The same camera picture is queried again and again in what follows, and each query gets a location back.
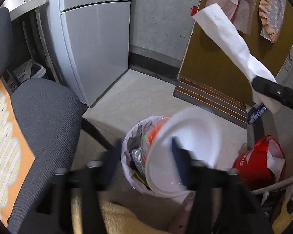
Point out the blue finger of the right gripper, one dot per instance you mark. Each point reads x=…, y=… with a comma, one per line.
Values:
x=272, y=94

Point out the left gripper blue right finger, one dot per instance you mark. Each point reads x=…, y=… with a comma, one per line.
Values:
x=239, y=212

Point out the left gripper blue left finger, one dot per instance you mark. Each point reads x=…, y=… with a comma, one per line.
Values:
x=52, y=212

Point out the aluminium foil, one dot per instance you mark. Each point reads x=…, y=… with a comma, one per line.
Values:
x=139, y=159

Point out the white foam bowl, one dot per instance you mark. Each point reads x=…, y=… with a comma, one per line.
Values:
x=192, y=134

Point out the white paper tissue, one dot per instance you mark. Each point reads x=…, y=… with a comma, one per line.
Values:
x=219, y=28

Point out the pink-lined trash bin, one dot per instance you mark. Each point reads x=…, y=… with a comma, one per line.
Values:
x=135, y=148

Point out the white kitchen counter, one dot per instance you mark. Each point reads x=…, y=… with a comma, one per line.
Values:
x=18, y=11

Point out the blue white broom head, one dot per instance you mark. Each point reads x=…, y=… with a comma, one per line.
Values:
x=255, y=113

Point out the yellow fleece-clad leg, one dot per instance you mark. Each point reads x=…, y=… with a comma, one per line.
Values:
x=118, y=219

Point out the grey fabric office chair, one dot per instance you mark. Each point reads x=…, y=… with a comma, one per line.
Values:
x=50, y=118

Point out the yellow striped orange-bordered mat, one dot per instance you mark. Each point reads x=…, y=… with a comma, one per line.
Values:
x=16, y=157

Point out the orange pleated fan decoration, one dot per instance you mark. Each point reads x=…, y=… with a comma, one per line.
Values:
x=271, y=14

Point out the brown wooden door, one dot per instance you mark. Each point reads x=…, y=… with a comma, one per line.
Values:
x=206, y=64

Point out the pink cloth hanging on door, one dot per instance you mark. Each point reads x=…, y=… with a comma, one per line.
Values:
x=239, y=12

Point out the white plastic storage basket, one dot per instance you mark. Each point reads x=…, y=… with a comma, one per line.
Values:
x=28, y=70

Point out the white grey refrigerator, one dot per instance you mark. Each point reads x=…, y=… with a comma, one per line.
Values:
x=88, y=41

